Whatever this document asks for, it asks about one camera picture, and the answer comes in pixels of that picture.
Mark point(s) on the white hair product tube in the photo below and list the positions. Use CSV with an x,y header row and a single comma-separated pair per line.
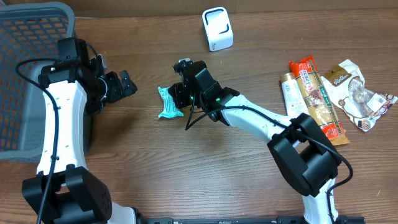
x,y
294,102

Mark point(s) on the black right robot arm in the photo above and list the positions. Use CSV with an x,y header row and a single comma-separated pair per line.
x,y
305,157

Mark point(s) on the white barcode scanner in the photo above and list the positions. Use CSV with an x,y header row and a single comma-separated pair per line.
x,y
218,30

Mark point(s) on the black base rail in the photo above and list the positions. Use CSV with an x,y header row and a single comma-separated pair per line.
x,y
278,220

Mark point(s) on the orange spaghetti packet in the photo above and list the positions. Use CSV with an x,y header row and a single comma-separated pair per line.
x,y
317,100

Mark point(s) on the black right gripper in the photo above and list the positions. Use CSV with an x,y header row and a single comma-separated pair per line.
x,y
179,95

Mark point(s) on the teal wet wipes pack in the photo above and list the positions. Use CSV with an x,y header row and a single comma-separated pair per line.
x,y
170,110

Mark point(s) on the beige bread snack bag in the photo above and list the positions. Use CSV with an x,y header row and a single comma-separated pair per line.
x,y
345,86

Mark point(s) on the grey plastic shopping basket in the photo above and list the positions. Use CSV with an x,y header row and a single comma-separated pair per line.
x,y
28,32

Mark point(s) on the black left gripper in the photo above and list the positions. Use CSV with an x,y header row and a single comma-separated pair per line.
x,y
115,86

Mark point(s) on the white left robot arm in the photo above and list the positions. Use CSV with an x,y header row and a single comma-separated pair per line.
x,y
74,85

